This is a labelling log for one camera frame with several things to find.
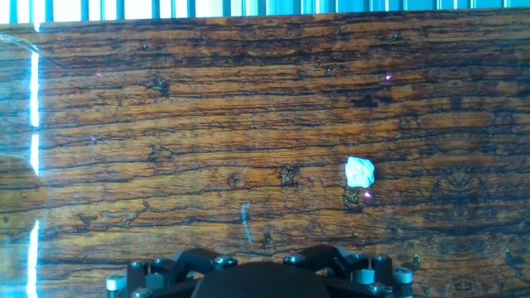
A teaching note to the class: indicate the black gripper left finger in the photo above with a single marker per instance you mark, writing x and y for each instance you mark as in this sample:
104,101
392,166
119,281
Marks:
165,277

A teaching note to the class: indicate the white paper ball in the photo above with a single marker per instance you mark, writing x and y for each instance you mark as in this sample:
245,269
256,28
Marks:
359,171

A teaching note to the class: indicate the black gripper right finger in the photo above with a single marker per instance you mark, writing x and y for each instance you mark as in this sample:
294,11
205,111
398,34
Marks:
356,273

